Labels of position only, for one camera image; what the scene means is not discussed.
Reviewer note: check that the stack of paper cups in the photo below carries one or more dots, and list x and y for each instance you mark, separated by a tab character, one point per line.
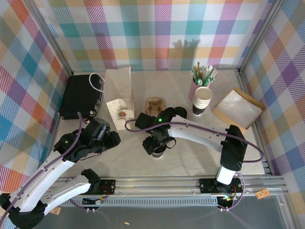
201	105

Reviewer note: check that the tray of white napkins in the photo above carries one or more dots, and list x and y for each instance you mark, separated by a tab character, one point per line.
238	107

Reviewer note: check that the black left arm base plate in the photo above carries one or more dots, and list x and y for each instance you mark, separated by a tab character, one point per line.
110	187

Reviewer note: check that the black paper coffee cup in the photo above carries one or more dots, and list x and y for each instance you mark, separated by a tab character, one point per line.
159	156

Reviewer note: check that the aluminium right corner post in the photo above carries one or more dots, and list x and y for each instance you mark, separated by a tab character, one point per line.
259	35

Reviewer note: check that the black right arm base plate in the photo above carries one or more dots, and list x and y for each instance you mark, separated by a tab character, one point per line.
206	186

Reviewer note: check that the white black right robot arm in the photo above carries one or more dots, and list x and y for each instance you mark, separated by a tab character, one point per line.
197	136

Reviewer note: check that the pink straw holder cup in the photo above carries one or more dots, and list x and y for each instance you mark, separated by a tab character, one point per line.
193	91

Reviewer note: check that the aluminium rail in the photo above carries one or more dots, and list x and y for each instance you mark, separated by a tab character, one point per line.
255	128
155	184
54	126

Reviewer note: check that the aluminium left side rail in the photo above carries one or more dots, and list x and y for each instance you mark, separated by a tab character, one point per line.
54	126

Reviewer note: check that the orange paper tag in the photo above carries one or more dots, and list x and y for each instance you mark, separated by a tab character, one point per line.
262	194
56	211

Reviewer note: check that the aluminium front rail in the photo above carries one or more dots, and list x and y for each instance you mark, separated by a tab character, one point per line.
155	184

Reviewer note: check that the aluminium right side rail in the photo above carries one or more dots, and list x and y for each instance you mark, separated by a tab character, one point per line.
255	128

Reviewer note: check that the white paper bag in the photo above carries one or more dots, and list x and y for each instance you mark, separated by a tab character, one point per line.
119	83

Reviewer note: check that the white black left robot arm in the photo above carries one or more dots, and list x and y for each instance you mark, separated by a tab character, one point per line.
69	190

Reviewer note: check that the green white wrapped straw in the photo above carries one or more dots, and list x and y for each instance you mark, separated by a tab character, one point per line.
210	77
209	71
194	75

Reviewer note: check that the small green connector board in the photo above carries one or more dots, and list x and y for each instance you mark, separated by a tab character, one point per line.
100	201
227	198

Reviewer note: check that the wooden stirrer stick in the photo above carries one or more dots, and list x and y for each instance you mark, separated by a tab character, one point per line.
198	69

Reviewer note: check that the aluminium corner post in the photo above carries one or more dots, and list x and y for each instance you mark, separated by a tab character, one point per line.
53	39
259	35

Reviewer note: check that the black hard case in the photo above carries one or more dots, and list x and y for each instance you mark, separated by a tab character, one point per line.
78	95

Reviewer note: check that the aluminium left corner post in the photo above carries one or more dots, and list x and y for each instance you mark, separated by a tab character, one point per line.
53	39

